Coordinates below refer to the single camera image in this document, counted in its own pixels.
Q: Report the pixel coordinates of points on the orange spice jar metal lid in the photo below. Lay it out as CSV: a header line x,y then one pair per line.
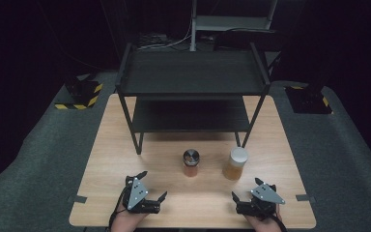
x,y
190,169

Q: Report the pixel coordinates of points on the black two-tier shelf rack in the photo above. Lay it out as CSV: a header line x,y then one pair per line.
x,y
190,74

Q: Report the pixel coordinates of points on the grey tape strip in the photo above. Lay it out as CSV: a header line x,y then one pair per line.
x,y
305,197
77,199

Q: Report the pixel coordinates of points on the grey metal stand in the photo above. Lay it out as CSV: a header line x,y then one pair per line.
x,y
232,23

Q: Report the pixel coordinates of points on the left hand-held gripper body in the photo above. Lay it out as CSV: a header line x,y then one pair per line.
x,y
136,193

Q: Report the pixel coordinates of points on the person's right hand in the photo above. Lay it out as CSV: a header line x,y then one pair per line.
x,y
264,225

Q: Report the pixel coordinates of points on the black power strip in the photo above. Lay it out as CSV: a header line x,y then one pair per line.
x,y
151,39

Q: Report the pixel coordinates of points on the amber jar white lid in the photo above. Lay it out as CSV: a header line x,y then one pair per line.
x,y
238,156

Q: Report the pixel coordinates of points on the person's left hand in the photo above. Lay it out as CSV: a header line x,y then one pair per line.
x,y
127,222

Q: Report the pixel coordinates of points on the yellow black striped block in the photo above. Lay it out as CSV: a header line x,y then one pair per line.
x,y
83,92
309,100

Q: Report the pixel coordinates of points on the dark flat box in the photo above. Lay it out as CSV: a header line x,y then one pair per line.
x,y
238,38

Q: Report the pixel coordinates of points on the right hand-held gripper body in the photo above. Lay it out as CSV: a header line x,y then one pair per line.
x,y
264,195

